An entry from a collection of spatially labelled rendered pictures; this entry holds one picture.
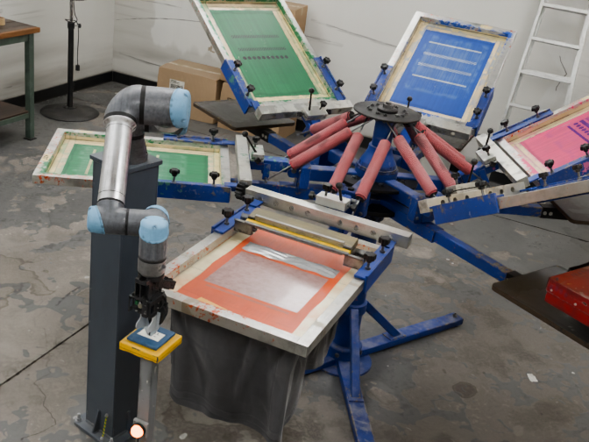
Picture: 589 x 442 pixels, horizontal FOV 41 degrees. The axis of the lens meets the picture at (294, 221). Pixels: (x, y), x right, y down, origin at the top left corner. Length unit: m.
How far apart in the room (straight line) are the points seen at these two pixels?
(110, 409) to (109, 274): 0.60
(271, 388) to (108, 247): 0.86
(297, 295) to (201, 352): 0.36
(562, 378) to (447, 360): 0.60
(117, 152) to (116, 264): 0.77
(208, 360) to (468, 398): 1.75
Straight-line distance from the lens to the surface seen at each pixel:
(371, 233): 2.99
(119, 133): 2.32
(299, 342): 2.29
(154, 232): 2.08
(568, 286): 2.72
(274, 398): 2.55
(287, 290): 2.61
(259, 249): 2.84
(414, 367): 4.12
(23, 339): 4.04
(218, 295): 2.53
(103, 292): 3.08
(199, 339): 2.58
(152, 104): 2.36
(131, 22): 8.09
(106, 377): 3.27
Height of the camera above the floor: 2.23
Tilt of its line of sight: 24 degrees down
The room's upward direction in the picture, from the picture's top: 8 degrees clockwise
